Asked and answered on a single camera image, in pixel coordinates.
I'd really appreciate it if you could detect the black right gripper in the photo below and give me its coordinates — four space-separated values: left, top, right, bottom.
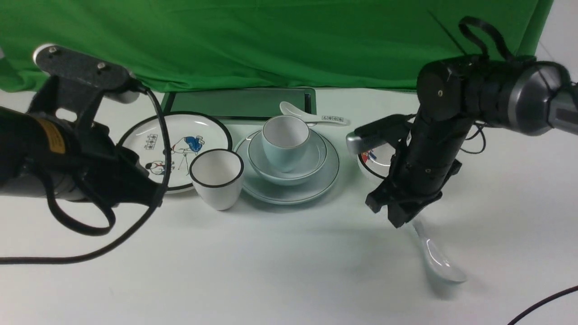
365 111 474 228

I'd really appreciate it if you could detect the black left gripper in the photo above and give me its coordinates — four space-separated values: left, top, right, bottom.
29 114 163 208

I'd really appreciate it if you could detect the plain white ceramic spoon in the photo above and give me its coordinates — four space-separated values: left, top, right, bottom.
410 217 468 284

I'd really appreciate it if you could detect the pale green plain bowl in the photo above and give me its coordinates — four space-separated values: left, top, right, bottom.
247 131 327 186

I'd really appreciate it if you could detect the pale green plain cup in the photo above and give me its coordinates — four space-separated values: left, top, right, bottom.
262 115 311 172

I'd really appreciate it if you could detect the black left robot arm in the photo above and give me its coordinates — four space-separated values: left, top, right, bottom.
1 107 161 208

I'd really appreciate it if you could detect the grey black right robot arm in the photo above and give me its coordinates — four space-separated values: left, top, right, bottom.
365 56 577 228

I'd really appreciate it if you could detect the black-rimmed illustrated bowl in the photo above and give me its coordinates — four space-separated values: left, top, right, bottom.
357 144 396 185

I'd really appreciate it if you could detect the black-rimmed white cup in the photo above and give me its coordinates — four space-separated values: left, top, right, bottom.
189 149 244 211

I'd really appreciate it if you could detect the black-rimmed illustrated plate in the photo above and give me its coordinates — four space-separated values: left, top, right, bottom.
118 112 233 194

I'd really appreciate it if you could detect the pale green plain plate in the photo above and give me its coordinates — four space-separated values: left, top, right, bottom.
234 131 340 205

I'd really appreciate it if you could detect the dark green rectangular tray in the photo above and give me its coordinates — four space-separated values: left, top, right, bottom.
162 87 317 123

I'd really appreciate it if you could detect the green backdrop cloth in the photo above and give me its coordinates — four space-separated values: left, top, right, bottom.
0 0 553 92

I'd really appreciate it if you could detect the white spoon with characters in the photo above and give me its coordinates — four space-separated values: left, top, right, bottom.
279 102 350 126

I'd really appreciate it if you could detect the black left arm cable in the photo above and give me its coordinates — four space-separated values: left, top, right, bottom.
0 84 172 265

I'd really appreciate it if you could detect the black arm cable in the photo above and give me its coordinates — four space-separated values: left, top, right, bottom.
507 285 578 325
0 84 172 265

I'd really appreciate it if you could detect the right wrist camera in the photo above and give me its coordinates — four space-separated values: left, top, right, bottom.
345 114 416 156

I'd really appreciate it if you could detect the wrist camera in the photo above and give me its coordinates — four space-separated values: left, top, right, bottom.
345 114 416 156
33 44 141 131

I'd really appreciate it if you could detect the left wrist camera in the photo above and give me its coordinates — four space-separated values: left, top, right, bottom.
33 44 141 131

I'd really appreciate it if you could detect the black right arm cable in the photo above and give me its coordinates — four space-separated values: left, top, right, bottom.
507 285 578 325

